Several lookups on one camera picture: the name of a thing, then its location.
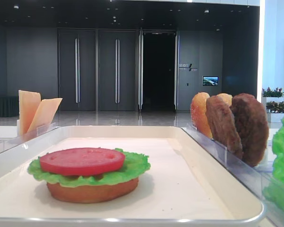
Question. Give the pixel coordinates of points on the lower flower planter box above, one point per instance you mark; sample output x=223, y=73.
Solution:
x=275, y=111

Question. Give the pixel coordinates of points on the white serving tray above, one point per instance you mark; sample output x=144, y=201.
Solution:
x=185, y=186

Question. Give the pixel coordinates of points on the clear acrylic rack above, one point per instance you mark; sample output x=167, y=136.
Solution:
x=258, y=180
x=10, y=138

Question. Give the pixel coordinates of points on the rear sesame bun half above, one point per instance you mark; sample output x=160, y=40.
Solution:
x=227, y=98

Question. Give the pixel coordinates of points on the green lettuce leaf on tray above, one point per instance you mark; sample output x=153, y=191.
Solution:
x=135, y=164

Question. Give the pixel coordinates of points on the wall display screen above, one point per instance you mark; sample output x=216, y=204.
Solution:
x=210, y=81

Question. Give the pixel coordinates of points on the leaning orange cheese slice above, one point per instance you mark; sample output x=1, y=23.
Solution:
x=44, y=113

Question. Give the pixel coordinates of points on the front sesame bun half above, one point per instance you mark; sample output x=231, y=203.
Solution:
x=198, y=110

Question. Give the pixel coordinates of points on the flower planter box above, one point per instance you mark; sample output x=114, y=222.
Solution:
x=270, y=95
x=275, y=111

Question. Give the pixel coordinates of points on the sesame bun half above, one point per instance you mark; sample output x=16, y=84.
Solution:
x=198, y=110
x=227, y=98

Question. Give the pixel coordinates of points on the clear left acrylic rack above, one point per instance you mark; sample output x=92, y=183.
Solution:
x=10, y=138

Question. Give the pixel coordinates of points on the bottom bun slice on tray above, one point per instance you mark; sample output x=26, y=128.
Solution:
x=92, y=194

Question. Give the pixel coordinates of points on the red tomato slice on tray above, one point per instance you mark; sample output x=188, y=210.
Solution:
x=82, y=161

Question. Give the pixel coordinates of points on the tall orange cheese slice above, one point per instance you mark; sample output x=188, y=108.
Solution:
x=28, y=104

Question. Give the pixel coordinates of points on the clear right acrylic rack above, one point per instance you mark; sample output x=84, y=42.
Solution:
x=258, y=180

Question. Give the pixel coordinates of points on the green lettuce leaf in rack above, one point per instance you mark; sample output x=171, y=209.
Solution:
x=282, y=165

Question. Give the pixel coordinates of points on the brown meat patty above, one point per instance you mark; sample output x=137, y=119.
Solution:
x=222, y=125
x=252, y=126

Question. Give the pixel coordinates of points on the upper flower planter box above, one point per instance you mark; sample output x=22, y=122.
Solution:
x=270, y=95

